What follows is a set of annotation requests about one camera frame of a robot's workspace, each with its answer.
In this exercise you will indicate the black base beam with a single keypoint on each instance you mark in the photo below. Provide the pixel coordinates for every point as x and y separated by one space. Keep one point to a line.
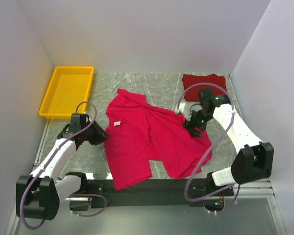
155 192

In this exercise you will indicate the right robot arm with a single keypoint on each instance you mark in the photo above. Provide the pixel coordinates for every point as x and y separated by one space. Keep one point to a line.
254 157

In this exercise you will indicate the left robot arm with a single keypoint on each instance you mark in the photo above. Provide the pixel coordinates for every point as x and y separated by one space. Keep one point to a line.
39 194

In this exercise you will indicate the yellow plastic tray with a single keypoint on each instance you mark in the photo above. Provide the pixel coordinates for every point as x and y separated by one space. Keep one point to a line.
68 87

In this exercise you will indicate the bright red t-shirt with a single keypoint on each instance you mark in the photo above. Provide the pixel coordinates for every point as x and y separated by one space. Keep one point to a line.
140 132

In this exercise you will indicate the aluminium rail frame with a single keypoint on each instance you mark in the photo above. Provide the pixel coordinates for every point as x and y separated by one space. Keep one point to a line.
256 190

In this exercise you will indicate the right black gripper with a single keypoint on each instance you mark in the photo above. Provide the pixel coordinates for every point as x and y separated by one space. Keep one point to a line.
189 126

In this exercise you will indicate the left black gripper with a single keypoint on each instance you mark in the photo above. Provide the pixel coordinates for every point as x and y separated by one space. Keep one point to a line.
101 135

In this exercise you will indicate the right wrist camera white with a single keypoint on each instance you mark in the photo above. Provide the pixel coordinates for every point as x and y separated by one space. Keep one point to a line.
185 108

